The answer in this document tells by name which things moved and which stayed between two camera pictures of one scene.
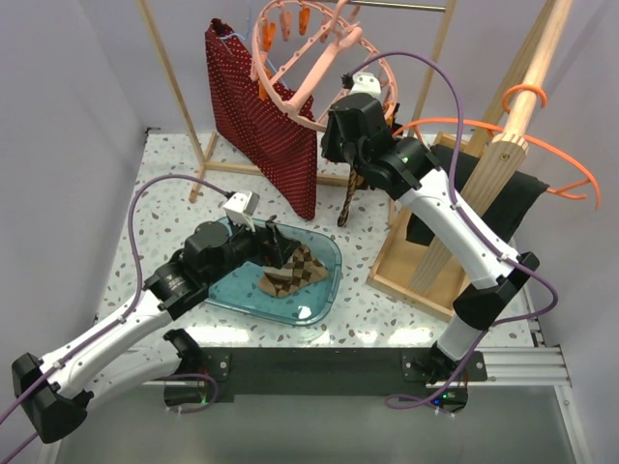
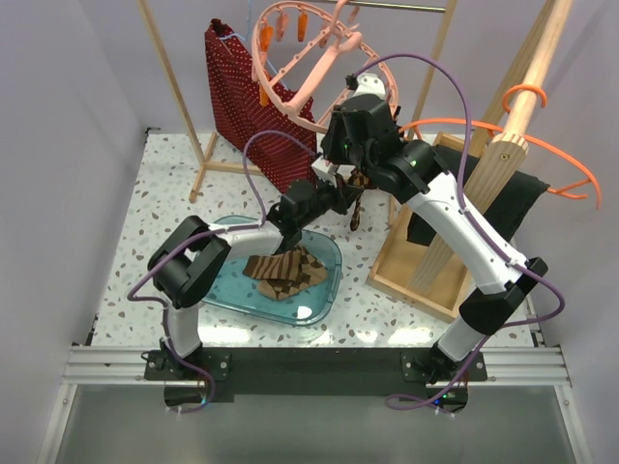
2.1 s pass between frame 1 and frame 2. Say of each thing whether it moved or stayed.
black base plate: stayed
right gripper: stayed
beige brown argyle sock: stayed
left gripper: moved
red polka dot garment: stayed
